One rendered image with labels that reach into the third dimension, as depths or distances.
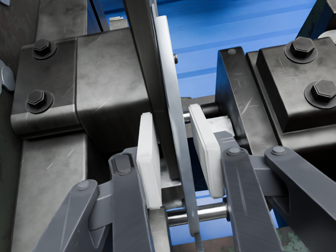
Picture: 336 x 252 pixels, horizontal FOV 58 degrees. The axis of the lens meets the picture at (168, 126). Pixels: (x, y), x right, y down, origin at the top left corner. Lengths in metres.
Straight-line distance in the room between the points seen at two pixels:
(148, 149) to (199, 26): 2.10
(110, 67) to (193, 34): 1.93
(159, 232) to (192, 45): 1.79
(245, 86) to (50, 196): 0.25
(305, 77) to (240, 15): 1.96
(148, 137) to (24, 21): 0.24
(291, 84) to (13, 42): 0.28
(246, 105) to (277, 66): 0.06
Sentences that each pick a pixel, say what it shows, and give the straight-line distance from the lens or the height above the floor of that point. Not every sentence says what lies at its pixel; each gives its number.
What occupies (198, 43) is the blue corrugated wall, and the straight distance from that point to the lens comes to 2.09.
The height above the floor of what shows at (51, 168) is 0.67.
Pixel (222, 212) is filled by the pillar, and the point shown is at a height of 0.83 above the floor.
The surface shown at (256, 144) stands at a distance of 0.34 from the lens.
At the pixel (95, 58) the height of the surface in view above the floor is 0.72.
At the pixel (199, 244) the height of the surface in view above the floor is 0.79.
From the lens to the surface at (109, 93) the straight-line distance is 0.26.
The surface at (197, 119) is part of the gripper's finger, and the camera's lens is 0.18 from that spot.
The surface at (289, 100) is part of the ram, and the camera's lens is 0.33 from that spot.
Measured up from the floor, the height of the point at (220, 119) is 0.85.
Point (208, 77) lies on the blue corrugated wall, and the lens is 1.93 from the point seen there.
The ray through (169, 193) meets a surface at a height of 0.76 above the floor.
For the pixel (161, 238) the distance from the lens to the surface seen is 0.37.
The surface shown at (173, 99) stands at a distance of 0.17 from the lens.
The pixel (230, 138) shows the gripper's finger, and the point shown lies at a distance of 0.17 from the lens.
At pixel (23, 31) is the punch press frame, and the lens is 0.36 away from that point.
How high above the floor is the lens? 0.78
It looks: 1 degrees down
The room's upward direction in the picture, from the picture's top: 80 degrees clockwise
